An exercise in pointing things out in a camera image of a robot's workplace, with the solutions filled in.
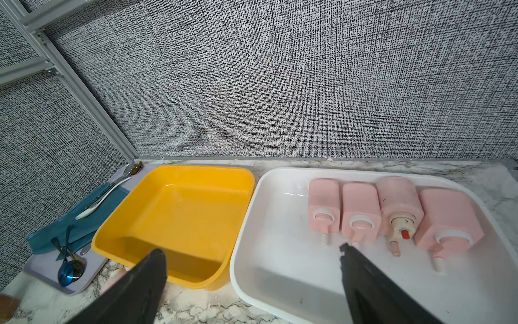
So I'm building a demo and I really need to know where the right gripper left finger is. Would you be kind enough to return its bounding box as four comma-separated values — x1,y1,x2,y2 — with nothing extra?
68,249,167,323

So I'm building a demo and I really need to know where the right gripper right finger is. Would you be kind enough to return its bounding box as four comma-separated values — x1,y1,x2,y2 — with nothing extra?
340,243,441,323

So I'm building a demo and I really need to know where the pink sharpener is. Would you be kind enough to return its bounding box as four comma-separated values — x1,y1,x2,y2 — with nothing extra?
308,178,341,247
414,188,484,275
376,176,424,257
100,267,127,296
341,182,382,244

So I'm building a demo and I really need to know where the white plastic tray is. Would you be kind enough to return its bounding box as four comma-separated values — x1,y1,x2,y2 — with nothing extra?
231,167,517,323

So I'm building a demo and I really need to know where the yellow plastic tray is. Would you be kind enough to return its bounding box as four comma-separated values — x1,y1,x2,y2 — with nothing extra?
92,165,255,290

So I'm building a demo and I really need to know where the teal cloth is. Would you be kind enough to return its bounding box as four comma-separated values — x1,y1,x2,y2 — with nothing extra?
27,182,130,255

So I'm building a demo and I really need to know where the lavender cutting board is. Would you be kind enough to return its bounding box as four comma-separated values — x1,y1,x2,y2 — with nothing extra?
23,164,154,296

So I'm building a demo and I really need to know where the white spoon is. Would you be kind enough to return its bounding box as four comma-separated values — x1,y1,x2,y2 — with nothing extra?
75,175,132,220

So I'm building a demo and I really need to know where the spice jar black lid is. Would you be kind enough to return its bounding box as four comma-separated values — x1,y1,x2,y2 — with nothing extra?
0,294,20,323

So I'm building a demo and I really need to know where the metal spoon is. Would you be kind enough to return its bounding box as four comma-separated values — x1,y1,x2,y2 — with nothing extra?
122,161,143,177

